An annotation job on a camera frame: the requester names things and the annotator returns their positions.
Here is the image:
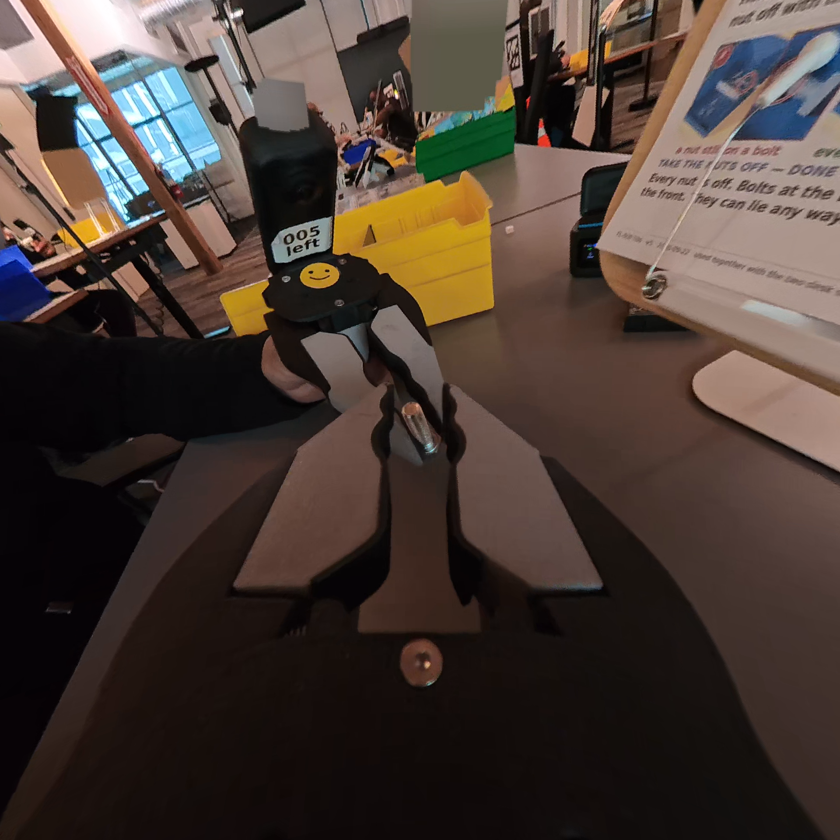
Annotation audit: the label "green plastic bin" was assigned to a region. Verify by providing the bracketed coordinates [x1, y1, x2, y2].
[415, 108, 517, 182]

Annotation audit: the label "person's left hand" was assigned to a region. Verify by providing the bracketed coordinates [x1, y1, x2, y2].
[261, 335, 327, 403]

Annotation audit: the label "printed instruction sheet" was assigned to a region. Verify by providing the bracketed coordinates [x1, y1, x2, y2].
[597, 0, 840, 322]

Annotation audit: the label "blue plastic bin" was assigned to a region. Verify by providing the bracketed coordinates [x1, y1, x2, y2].
[0, 246, 53, 322]

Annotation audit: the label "black studio light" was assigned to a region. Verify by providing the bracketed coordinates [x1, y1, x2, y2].
[33, 92, 81, 153]

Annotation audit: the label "metal wire page clip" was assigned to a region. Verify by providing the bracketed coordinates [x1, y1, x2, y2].
[640, 85, 775, 303]

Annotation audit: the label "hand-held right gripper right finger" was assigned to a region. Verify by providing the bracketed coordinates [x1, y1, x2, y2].
[443, 384, 605, 608]

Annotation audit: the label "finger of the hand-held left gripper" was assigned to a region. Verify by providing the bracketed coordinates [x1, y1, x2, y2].
[365, 304, 454, 467]
[301, 330, 389, 414]

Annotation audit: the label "wooden table black legs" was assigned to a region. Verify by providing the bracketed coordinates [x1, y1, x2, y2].
[29, 213, 204, 339]

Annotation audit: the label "wooden document stand white base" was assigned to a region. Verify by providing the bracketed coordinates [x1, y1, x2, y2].
[598, 0, 840, 473]

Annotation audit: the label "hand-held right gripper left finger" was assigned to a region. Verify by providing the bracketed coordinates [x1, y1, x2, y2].
[233, 384, 395, 611]

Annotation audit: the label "black monitor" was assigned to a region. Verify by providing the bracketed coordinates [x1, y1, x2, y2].
[238, 0, 307, 35]

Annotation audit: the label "person's left forearm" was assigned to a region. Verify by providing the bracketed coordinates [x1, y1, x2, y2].
[0, 320, 309, 460]

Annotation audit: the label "slanted wooden post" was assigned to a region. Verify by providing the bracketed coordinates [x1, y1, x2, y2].
[18, 0, 224, 277]

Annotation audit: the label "yellow plastic storage bin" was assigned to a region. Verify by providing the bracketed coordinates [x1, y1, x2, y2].
[220, 172, 494, 337]

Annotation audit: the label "white cabinet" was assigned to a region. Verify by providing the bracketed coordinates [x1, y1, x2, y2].
[159, 197, 237, 271]

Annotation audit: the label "silver steel bolt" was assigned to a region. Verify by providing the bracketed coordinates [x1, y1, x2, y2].
[400, 402, 442, 457]

